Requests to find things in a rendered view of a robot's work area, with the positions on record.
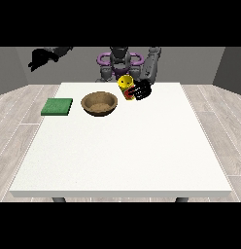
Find green square pad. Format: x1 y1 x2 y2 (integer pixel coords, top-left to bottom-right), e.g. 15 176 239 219
40 97 74 117

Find grey robot trunk purple rings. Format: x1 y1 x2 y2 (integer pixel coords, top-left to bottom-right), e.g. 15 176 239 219
94 47 146 84

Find yellow cup with melon print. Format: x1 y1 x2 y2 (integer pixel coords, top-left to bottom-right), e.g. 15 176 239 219
117 74 136 101

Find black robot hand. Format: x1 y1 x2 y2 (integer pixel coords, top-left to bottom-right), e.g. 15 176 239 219
126 78 153 101
27 48 60 73

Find brown wooden bowl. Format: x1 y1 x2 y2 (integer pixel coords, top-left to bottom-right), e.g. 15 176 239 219
80 90 120 118

